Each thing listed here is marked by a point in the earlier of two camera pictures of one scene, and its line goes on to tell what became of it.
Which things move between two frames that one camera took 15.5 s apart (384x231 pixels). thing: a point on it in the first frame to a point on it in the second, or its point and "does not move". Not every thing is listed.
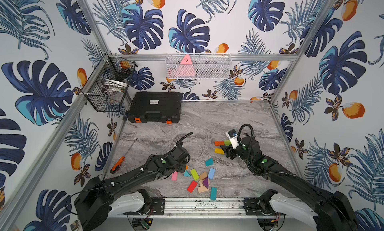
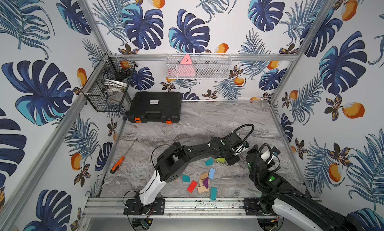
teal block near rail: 213,193 does not move
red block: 192,186 does not move
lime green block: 194,174 to 221,159
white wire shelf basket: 198,66 does not move
